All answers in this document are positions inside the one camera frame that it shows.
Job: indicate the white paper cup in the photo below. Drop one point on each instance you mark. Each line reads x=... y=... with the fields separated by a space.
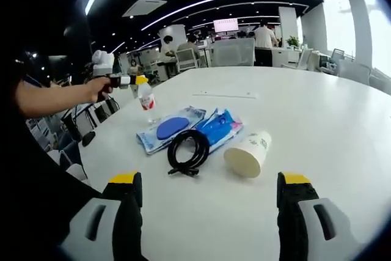
x=256 y=148

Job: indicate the wet wipes packet blue lid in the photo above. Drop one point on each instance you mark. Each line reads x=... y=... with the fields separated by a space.
x=171 y=128

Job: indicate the white pillar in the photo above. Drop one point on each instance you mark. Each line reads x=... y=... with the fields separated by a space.
x=288 y=25

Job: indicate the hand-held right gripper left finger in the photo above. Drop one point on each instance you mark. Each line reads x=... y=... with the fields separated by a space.
x=100 y=230

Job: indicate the white frame chair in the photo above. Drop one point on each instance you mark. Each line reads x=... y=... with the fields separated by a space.
x=187 y=60

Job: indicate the white office chair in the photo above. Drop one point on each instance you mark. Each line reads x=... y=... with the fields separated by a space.
x=305 y=59

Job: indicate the grey mesh chair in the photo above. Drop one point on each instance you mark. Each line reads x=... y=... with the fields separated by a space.
x=232 y=53

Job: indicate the blue tissue packet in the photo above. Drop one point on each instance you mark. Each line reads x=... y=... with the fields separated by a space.
x=220 y=128

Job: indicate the person's left hand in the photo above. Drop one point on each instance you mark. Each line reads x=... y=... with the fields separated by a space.
x=97 y=88

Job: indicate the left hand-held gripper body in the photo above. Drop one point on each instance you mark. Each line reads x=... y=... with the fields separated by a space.
x=103 y=63

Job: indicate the white table socket strip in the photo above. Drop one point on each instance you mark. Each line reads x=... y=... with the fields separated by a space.
x=226 y=95

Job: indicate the ceiling air conditioner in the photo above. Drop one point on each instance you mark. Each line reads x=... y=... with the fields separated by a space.
x=145 y=5

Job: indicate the window with blinds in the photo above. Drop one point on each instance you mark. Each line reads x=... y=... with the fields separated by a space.
x=339 y=19

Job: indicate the clear water bottle red label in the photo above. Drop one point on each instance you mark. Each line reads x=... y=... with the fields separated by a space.
x=147 y=97

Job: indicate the wall screen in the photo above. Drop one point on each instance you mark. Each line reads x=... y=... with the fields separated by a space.
x=226 y=25

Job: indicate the large window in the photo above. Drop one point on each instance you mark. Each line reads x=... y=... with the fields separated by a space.
x=380 y=28

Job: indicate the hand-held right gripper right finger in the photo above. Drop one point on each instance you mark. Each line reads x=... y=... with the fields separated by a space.
x=305 y=230

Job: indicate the potted plant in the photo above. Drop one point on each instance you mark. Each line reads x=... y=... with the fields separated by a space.
x=293 y=41

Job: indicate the white table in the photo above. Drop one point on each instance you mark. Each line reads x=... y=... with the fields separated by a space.
x=305 y=120

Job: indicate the person's dark clothing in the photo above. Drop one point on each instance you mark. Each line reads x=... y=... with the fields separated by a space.
x=30 y=181

